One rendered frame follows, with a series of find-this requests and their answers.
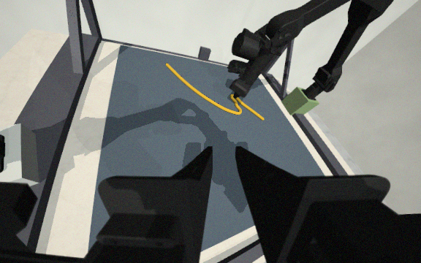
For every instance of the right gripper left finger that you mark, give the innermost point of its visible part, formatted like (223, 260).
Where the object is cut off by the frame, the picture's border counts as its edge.
(185, 194)

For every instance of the yellow rope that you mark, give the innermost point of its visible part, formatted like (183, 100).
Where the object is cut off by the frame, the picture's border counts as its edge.
(214, 103)

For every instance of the blue-grey mat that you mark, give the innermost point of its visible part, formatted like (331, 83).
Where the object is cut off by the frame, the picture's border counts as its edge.
(156, 125)

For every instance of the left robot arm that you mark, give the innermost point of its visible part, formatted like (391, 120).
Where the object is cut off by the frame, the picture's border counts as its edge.
(284, 27)

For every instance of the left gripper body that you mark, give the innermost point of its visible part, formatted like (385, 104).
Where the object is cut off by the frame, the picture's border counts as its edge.
(241, 86)

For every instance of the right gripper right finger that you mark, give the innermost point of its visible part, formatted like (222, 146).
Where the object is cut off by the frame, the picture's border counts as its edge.
(279, 203)

